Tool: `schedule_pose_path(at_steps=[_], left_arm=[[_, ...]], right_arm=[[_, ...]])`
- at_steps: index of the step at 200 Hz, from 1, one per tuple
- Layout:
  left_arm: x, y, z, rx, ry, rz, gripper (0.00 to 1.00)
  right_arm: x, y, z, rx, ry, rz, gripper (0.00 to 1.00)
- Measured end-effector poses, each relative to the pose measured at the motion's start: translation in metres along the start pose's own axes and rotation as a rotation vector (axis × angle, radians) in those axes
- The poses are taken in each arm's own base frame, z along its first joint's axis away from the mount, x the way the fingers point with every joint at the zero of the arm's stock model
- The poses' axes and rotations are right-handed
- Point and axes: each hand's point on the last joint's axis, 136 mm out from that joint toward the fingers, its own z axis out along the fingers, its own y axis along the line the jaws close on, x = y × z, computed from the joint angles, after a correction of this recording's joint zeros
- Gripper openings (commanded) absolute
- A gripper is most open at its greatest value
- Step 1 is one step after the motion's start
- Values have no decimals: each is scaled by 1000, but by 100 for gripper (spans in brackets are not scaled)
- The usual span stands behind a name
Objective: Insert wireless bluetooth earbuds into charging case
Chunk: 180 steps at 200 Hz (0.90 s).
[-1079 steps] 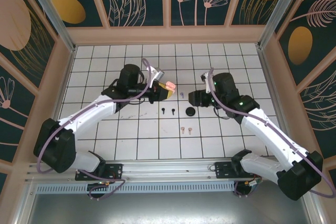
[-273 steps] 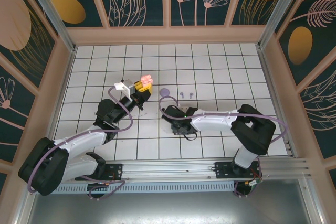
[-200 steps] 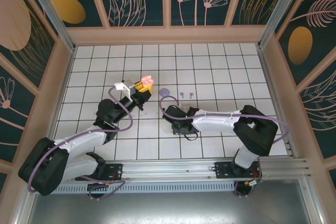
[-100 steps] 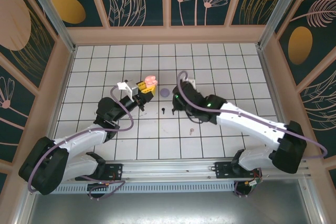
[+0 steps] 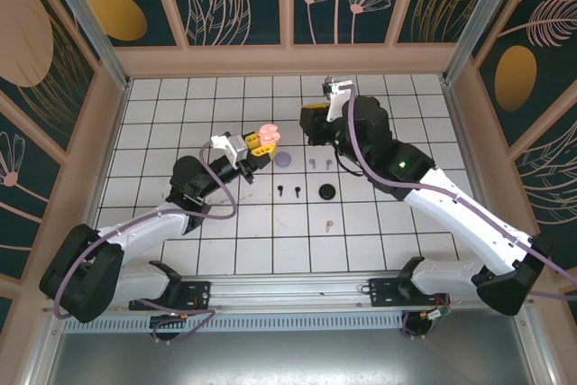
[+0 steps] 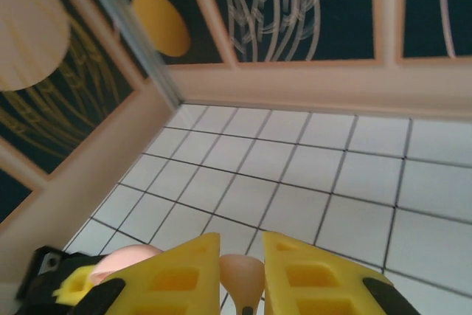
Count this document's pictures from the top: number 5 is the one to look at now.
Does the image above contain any pink earbud charging case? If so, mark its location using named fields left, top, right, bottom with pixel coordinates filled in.
left=258, top=122, right=282, bottom=143

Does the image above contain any grey metal sheet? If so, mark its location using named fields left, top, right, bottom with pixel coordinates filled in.
left=26, top=330, right=555, bottom=385

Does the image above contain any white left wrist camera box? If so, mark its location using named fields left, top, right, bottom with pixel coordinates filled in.
left=210, top=132, right=250, bottom=166

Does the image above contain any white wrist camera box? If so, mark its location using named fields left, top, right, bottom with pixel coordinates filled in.
left=210, top=132, right=250, bottom=166
left=320, top=77, right=358, bottom=125

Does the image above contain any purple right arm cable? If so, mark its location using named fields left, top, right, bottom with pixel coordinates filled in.
left=340, top=80, right=577, bottom=342

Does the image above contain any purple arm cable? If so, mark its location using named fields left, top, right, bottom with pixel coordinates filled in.
left=52, top=141, right=239, bottom=344
left=340, top=80, right=577, bottom=342

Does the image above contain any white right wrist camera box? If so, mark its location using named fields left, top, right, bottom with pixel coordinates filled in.
left=320, top=77, right=358, bottom=125

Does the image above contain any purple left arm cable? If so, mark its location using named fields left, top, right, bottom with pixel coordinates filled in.
left=52, top=141, right=239, bottom=344

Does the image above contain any aluminium side rail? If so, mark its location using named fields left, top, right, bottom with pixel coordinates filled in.
left=444, top=80, right=515, bottom=274

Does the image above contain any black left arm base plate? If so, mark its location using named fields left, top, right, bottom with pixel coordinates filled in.
left=129, top=280, right=213, bottom=312

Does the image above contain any aluminium mounting rail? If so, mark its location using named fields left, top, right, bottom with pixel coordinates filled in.
left=42, top=270, right=537, bottom=315

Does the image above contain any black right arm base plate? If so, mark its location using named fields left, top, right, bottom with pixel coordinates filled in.
left=368, top=276, right=452, bottom=310

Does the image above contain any aluminium frame post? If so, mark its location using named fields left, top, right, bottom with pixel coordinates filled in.
left=34, top=0, right=133, bottom=91
left=443, top=0, right=529, bottom=85

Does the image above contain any grey slotted cable duct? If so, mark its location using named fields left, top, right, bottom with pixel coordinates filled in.
left=60, top=314, right=407, bottom=333

